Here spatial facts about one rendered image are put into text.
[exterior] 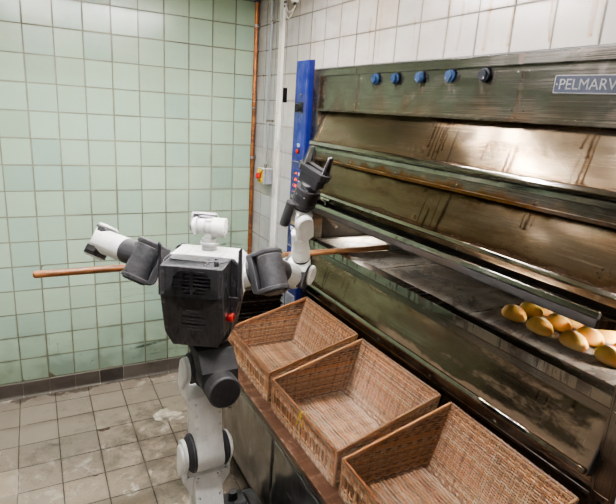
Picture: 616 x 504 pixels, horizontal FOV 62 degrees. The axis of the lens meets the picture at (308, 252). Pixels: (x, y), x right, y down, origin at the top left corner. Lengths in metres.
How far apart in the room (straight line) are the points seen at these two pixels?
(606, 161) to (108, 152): 2.73
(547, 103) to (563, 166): 0.21
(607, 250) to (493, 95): 0.64
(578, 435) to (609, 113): 0.93
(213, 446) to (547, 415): 1.15
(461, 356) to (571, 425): 0.46
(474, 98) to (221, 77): 2.03
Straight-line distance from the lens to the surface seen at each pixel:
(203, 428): 2.02
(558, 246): 1.71
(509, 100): 1.86
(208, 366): 1.77
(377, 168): 2.37
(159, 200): 3.53
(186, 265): 1.63
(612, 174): 1.60
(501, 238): 1.83
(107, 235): 1.96
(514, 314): 2.05
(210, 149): 3.57
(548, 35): 1.79
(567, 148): 1.70
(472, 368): 2.02
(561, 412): 1.82
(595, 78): 1.68
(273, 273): 1.70
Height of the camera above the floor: 1.88
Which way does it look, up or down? 15 degrees down
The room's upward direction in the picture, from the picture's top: 4 degrees clockwise
